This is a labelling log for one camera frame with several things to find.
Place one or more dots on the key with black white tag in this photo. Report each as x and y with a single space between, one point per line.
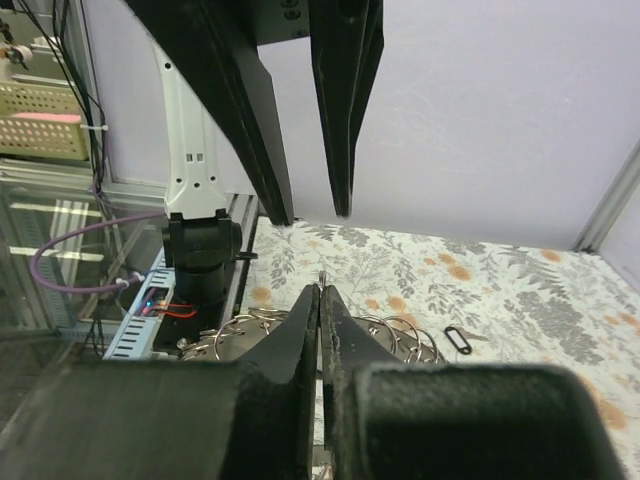
462 339

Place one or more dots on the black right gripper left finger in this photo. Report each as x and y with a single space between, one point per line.
251 418

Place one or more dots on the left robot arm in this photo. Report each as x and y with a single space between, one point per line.
193 191

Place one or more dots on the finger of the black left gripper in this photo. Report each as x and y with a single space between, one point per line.
212 47
347 42

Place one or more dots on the perforated beige box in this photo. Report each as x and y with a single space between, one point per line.
41 121

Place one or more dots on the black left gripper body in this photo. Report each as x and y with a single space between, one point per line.
277 21

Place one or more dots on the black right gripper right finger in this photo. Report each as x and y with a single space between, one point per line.
392 420

